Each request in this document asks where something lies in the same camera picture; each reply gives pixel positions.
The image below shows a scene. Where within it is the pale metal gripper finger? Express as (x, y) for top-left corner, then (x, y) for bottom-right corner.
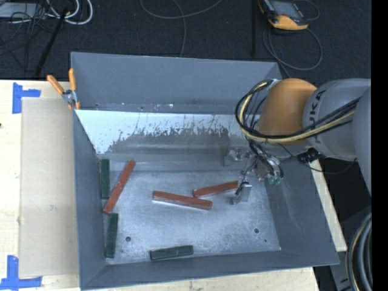
(232, 180), (253, 206)
(223, 149), (245, 168)

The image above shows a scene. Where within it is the red-brown flat block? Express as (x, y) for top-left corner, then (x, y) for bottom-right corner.
(152, 190), (213, 211)
(192, 180), (239, 199)
(102, 159), (136, 216)

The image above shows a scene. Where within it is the grey metal bin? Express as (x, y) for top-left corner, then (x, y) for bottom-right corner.
(70, 52), (341, 290)

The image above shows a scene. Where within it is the dark green flat block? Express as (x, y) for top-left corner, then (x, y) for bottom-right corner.
(100, 158), (111, 199)
(104, 213), (119, 259)
(149, 244), (195, 261)

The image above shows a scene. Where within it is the pale wood flat board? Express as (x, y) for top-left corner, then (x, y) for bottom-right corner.
(18, 97), (81, 280)

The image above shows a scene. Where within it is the black cylinder on white bracket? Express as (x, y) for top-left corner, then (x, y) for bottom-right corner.
(297, 147), (321, 165)

